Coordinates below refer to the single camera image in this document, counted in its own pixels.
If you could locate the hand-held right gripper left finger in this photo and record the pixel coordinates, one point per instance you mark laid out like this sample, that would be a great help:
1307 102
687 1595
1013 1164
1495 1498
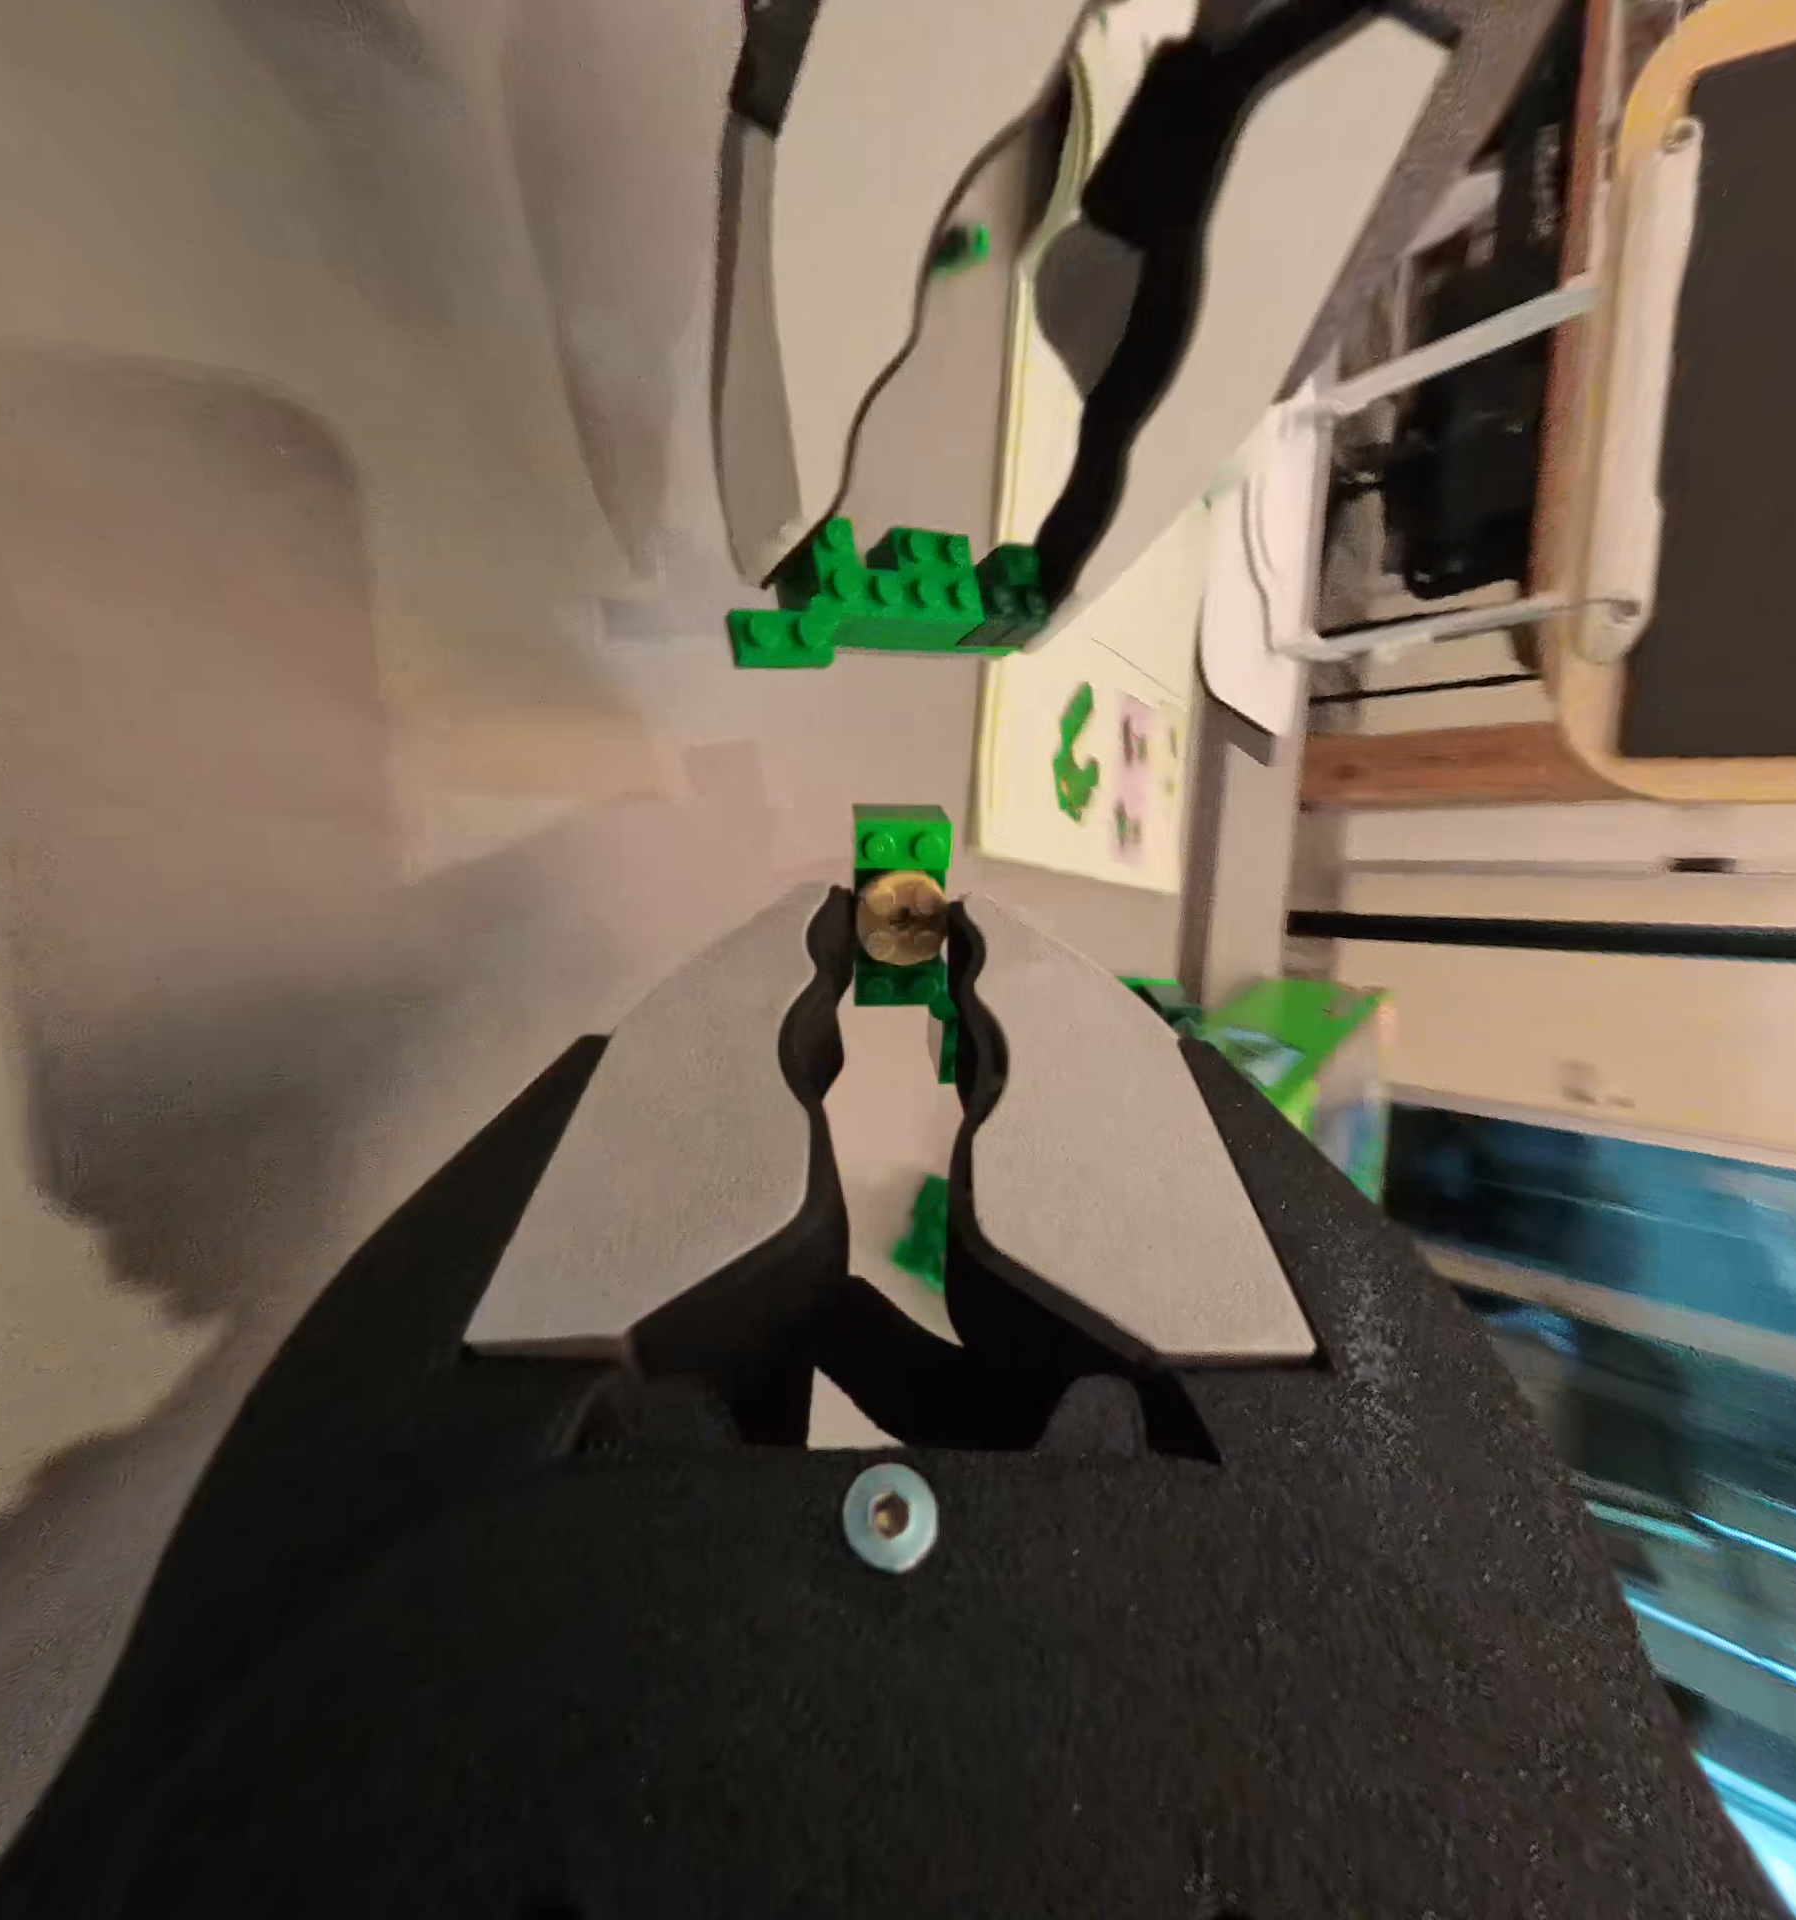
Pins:
688 1170

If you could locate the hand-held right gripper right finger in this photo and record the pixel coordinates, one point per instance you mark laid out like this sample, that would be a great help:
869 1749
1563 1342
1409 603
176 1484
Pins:
1122 1185

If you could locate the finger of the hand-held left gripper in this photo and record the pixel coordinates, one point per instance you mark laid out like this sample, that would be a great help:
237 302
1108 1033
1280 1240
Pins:
810 299
1318 226

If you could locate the green brick plate assembly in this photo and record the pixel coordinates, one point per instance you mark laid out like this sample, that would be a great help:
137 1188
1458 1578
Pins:
884 602

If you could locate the small green brick assembly tan stud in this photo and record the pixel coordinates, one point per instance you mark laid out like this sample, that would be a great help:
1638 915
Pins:
898 840

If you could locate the grey desk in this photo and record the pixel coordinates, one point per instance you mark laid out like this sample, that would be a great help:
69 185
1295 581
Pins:
313 751

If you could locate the white metal rack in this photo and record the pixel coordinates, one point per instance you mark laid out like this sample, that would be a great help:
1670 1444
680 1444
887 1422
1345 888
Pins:
1454 337

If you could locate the small green leaf brick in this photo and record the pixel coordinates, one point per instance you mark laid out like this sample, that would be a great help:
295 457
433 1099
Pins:
926 1237

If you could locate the green cardboard box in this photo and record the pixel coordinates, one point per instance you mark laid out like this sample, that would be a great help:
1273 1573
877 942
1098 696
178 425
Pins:
1287 1036

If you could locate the black bag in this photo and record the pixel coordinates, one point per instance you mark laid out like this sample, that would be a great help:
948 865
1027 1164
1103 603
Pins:
1454 467

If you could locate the wooden framed black chair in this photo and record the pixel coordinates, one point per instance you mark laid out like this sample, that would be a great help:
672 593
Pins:
1753 375

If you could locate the brick instruction booklet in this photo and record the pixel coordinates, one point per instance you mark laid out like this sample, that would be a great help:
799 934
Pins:
1048 780

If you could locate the glass partition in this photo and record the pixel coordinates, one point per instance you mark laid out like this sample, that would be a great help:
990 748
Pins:
1663 1274

